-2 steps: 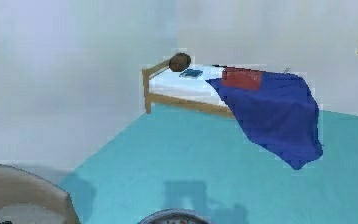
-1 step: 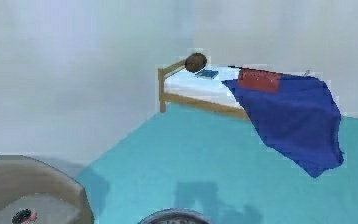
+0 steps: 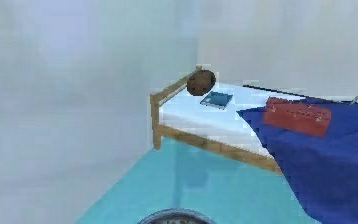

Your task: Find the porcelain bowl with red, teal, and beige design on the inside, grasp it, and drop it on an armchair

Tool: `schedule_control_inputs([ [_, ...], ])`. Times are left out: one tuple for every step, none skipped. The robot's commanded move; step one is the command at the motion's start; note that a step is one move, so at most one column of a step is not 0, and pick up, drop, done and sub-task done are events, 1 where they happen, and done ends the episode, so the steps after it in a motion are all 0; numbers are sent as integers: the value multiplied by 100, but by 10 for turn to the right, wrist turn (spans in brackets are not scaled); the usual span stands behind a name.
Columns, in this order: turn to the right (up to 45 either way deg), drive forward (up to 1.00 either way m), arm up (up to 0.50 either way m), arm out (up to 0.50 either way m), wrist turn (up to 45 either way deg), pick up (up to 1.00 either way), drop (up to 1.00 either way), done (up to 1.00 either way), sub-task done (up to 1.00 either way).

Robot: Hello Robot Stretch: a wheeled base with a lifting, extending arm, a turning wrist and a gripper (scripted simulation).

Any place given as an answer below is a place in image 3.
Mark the wooden bed with white mattress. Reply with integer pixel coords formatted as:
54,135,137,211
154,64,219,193
149,65,358,175

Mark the brown ball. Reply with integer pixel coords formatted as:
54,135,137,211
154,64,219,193
186,69,217,97

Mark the blue book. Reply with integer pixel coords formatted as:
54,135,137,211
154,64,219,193
199,90,234,111

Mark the thin black rod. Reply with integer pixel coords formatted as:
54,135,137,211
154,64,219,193
242,84,358,105

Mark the red flat case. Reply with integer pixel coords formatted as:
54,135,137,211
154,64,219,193
262,96,333,138

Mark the dark blue blanket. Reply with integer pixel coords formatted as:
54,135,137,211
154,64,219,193
236,97,358,224

